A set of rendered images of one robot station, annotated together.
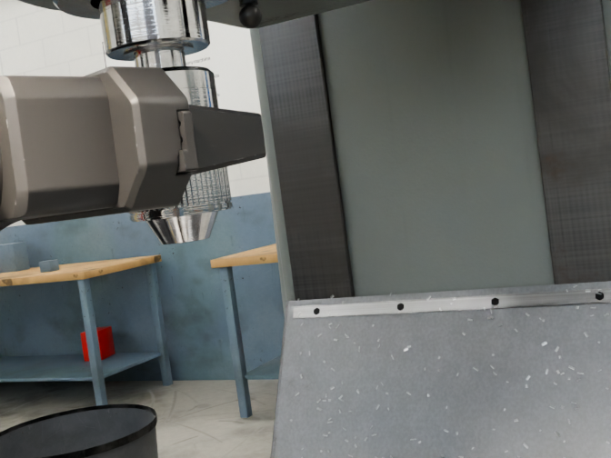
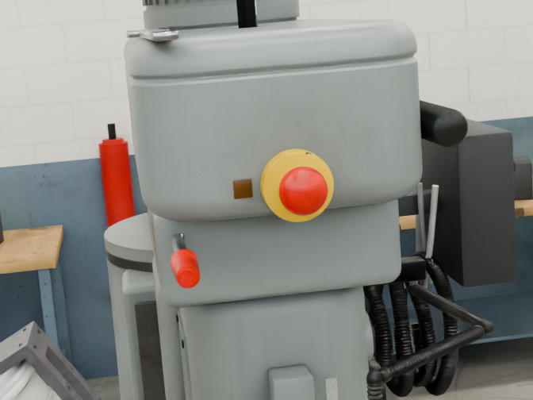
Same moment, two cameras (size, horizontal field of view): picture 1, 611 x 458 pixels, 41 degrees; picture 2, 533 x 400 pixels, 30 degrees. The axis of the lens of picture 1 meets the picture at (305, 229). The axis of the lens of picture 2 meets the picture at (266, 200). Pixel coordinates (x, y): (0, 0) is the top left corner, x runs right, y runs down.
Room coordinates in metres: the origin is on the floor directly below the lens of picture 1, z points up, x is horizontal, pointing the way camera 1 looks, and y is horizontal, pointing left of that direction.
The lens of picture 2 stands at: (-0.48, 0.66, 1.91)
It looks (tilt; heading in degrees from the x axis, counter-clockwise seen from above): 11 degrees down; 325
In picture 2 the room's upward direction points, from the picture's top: 4 degrees counter-clockwise
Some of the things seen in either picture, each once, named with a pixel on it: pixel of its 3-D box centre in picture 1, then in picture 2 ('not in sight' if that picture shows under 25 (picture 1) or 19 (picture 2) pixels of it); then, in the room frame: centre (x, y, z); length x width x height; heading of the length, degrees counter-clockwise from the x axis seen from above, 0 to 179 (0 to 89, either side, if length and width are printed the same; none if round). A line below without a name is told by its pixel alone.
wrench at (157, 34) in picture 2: not in sight; (155, 33); (0.29, 0.22, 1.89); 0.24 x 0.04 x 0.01; 154
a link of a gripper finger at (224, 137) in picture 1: (211, 137); not in sight; (0.36, 0.03, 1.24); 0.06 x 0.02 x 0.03; 133
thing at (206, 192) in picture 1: (174, 156); not in sight; (0.38, 0.06, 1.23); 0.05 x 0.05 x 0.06
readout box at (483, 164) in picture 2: not in sight; (466, 197); (0.49, -0.38, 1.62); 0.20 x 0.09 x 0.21; 152
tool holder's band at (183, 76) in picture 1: (163, 85); not in sight; (0.38, 0.06, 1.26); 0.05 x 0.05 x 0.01
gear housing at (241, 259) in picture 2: not in sight; (258, 215); (0.42, 0.03, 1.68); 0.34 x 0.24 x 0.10; 152
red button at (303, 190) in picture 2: not in sight; (301, 190); (0.15, 0.17, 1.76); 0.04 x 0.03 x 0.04; 62
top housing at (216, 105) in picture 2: not in sight; (252, 102); (0.39, 0.05, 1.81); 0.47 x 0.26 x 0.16; 152
